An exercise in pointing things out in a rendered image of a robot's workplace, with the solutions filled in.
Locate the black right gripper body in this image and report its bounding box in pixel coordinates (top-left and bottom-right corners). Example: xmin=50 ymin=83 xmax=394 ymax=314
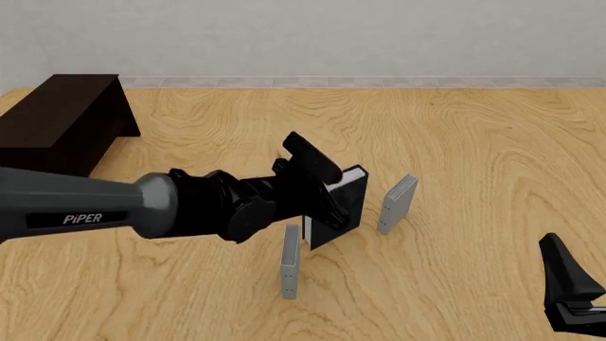
xmin=544 ymin=299 xmax=606 ymax=335

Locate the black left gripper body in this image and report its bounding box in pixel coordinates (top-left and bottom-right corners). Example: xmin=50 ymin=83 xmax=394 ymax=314
xmin=302 ymin=178 xmax=352 ymax=230

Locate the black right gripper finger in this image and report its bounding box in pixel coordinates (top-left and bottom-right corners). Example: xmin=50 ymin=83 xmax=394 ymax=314
xmin=538 ymin=232 xmax=606 ymax=306

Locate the black book with white pages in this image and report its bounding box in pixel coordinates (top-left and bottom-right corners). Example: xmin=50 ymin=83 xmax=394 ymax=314
xmin=301 ymin=164 xmax=370 ymax=252

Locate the grey book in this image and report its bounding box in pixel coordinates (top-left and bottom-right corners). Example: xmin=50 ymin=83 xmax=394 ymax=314
xmin=376 ymin=172 xmax=419 ymax=237
xmin=279 ymin=223 xmax=303 ymax=301

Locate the dark brown wooden cabinet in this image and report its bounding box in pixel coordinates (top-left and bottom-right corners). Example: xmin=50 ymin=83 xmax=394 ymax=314
xmin=0 ymin=73 xmax=143 ymax=179

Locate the black plate on short stalk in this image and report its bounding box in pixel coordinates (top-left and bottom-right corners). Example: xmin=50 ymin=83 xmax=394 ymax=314
xmin=272 ymin=131 xmax=344 ymax=185

